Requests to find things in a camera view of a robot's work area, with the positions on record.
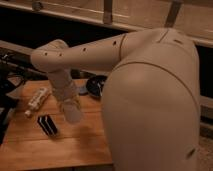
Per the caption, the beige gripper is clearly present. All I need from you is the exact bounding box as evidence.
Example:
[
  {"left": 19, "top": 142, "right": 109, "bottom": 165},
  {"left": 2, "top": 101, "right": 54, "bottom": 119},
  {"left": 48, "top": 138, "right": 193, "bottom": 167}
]
[{"left": 48, "top": 70, "right": 82, "bottom": 114}]

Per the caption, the white ceramic cup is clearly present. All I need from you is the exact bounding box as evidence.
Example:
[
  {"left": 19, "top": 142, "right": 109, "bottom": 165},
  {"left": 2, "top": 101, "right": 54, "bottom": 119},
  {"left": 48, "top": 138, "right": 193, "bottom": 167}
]
[{"left": 63, "top": 100, "right": 83, "bottom": 124}]

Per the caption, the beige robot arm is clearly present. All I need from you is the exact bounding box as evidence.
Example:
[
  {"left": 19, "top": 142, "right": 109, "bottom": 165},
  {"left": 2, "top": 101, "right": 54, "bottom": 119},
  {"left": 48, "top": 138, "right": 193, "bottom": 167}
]
[{"left": 31, "top": 28, "right": 200, "bottom": 171}]

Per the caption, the white tube with label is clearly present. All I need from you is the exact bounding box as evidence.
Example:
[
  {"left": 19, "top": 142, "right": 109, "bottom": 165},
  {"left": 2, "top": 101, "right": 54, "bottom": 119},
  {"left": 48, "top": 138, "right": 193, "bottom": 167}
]
[{"left": 25, "top": 87, "right": 50, "bottom": 117}]

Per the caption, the black camera tripod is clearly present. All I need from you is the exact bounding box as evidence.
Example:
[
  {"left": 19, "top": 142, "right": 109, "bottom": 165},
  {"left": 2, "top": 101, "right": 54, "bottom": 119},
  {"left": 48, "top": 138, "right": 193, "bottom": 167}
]
[{"left": 0, "top": 53, "right": 25, "bottom": 145}]

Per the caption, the metal window rail frame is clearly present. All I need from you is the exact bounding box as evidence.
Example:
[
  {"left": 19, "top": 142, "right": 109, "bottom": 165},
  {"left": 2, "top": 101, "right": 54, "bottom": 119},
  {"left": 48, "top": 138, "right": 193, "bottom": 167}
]
[{"left": 0, "top": 0, "right": 213, "bottom": 48}]

